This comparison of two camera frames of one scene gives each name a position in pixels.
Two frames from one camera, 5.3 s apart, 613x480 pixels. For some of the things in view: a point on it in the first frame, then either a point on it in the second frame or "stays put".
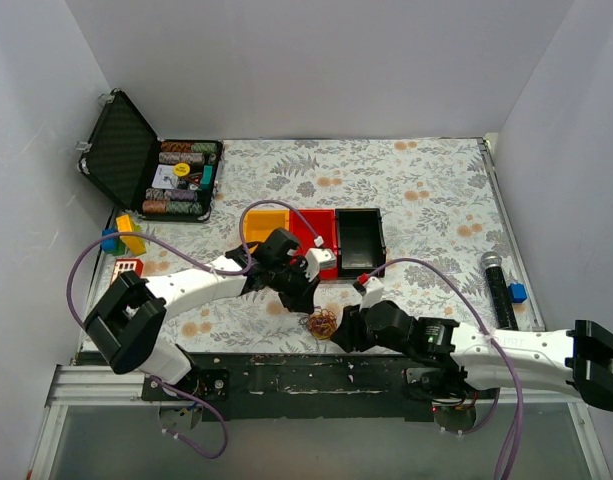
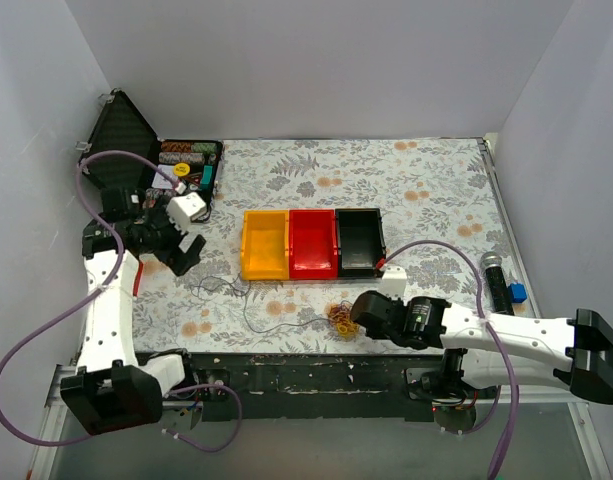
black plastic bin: (360, 242) stays put
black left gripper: (296, 288) to (177, 248)
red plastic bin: (305, 225) stays put
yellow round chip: (182, 169) stays put
